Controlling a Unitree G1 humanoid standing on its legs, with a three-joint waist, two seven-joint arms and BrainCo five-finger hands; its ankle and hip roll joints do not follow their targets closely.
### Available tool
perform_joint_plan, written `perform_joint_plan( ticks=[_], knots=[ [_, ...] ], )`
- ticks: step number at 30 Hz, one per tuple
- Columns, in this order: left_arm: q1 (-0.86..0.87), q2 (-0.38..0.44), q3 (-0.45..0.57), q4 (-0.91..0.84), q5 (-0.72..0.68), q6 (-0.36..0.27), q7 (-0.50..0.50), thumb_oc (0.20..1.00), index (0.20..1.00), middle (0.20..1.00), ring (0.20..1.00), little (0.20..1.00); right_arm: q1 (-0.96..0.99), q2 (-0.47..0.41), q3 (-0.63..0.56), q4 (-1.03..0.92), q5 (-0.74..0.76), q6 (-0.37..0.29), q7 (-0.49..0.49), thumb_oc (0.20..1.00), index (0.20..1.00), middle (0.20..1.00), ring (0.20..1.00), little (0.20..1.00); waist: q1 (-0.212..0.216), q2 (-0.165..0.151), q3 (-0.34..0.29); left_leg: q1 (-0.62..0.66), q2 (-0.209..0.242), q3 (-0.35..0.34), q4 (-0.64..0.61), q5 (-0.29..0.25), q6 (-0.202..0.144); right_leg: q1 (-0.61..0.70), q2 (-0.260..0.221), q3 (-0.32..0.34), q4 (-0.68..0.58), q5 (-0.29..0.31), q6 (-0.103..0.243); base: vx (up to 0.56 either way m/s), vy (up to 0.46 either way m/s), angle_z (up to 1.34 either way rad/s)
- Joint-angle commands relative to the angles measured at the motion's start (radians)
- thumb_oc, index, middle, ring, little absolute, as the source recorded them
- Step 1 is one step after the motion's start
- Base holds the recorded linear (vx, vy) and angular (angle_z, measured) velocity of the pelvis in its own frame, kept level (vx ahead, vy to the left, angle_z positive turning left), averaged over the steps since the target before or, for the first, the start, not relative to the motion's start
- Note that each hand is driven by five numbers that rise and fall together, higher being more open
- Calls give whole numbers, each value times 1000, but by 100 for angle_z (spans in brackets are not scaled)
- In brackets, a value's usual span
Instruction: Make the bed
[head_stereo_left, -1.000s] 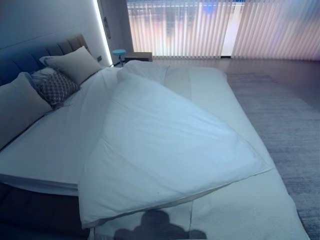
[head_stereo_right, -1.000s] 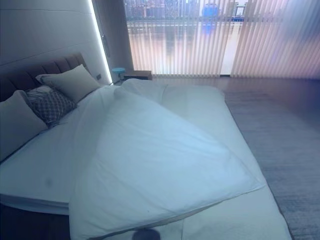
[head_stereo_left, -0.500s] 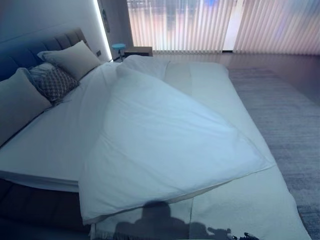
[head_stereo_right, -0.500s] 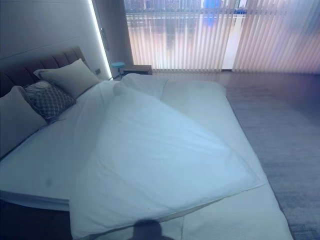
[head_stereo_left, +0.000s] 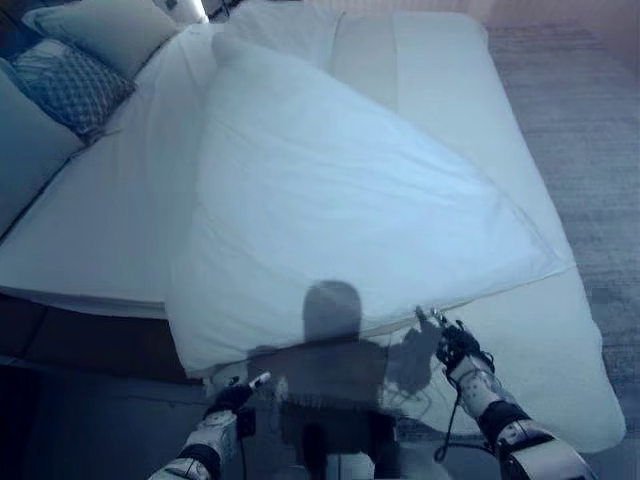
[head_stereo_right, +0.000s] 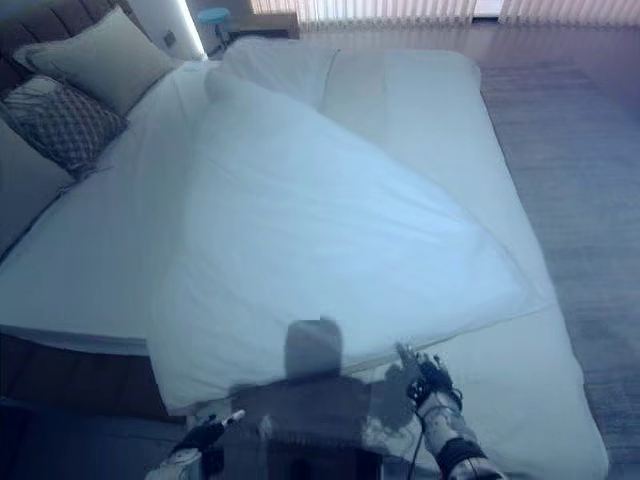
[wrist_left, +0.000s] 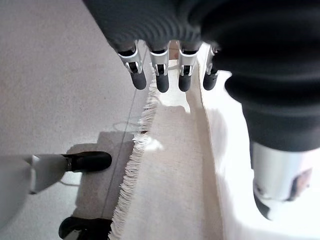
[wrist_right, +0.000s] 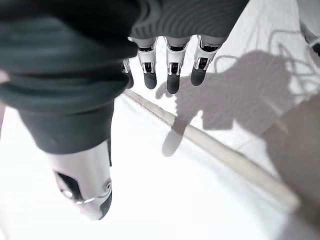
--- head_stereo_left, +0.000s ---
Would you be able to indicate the dark wooden bed frame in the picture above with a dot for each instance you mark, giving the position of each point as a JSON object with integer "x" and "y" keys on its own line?
{"x": 90, "y": 335}

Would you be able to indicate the robot left arm silver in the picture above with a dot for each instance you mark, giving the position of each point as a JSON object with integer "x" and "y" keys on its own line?
{"x": 206, "y": 445}

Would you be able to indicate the checked grey cushion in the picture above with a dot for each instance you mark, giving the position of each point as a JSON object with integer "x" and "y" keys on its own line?
{"x": 70, "y": 85}

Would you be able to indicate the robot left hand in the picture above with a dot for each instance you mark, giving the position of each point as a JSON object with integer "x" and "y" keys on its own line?
{"x": 231, "y": 396}

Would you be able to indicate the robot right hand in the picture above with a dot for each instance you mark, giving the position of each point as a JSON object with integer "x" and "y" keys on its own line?
{"x": 457, "y": 344}

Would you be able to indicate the white bed mattress sheet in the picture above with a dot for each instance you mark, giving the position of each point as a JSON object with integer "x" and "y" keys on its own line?
{"x": 110, "y": 200}

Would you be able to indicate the robot right arm silver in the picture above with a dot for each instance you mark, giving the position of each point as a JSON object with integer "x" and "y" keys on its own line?
{"x": 505, "y": 420}

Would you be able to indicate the white bedside object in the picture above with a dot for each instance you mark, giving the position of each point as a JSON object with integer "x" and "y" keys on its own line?
{"x": 181, "y": 8}

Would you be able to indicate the grey textured rug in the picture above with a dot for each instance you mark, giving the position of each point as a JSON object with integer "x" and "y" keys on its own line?
{"x": 575, "y": 140}

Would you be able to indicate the large white pillow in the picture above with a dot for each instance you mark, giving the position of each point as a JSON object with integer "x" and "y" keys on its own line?
{"x": 107, "y": 31}

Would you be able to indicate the white duvet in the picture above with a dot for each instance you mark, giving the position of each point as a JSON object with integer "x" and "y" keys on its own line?
{"x": 330, "y": 200}

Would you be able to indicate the plain pale pillow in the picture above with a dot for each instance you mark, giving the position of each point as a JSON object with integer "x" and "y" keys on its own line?
{"x": 27, "y": 145}

